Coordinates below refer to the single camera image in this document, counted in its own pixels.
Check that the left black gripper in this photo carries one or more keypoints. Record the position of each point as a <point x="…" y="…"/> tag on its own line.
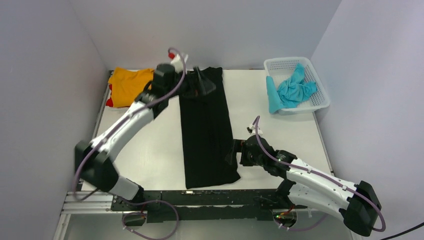
<point x="195" y="89"/>

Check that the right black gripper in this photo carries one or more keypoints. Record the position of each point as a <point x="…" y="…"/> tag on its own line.
<point x="238" y="146"/>

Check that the black t-shirt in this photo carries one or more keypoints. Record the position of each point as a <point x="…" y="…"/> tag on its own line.
<point x="207" y="136"/>

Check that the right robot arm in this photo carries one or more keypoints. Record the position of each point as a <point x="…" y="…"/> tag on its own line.
<point x="355" y="204"/>

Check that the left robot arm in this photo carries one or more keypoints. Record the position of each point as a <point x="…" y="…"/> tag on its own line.
<point x="94" y="160"/>

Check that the white plastic basket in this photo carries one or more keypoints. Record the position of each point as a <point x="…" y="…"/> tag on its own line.
<point x="282" y="68"/>

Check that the folded yellow t-shirt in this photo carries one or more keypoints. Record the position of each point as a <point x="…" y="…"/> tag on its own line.
<point x="127" y="85"/>

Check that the teal t-shirt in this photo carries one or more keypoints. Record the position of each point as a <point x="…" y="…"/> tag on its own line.
<point x="291" y="92"/>

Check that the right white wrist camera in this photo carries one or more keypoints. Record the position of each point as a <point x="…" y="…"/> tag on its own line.
<point x="254" y="130"/>

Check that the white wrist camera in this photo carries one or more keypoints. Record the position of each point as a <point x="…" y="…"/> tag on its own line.
<point x="254" y="130"/>
<point x="177" y="61"/>

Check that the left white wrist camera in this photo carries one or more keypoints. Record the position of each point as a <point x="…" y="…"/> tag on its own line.
<point x="177" y="61"/>

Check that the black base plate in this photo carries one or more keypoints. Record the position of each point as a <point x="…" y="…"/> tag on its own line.
<point x="197" y="205"/>

